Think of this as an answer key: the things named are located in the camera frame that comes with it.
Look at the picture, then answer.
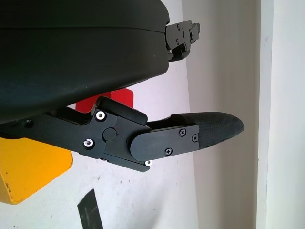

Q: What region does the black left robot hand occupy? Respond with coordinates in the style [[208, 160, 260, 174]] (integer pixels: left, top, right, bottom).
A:
[[0, 0, 245, 173]]

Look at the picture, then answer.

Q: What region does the red cube block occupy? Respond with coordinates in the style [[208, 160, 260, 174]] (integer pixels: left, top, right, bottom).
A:
[[75, 88, 134, 113]]

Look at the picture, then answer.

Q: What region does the yellow cube block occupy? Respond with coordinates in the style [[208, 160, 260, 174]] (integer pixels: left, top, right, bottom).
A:
[[0, 137, 73, 205]]

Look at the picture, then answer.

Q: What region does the black tape strip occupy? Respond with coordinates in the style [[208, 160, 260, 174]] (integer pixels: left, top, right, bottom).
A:
[[77, 188, 104, 229]]

